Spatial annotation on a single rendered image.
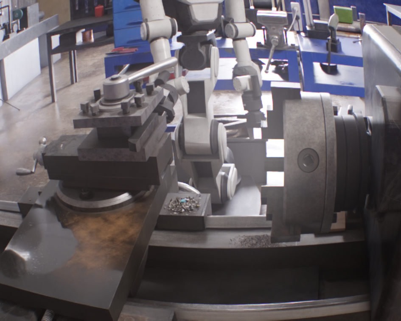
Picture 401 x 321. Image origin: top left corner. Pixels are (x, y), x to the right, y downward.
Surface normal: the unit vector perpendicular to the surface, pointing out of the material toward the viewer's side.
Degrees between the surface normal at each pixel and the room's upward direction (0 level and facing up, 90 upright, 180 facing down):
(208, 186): 34
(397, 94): 0
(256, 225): 45
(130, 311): 0
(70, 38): 90
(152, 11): 52
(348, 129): 24
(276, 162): 61
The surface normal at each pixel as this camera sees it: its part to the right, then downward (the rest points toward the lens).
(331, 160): -0.18, -0.05
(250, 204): -0.08, -0.89
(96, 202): 0.01, -0.22
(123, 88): 0.63, 0.30
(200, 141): -0.18, 0.32
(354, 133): -0.15, -0.58
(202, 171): -0.10, 0.87
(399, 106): -0.17, -0.35
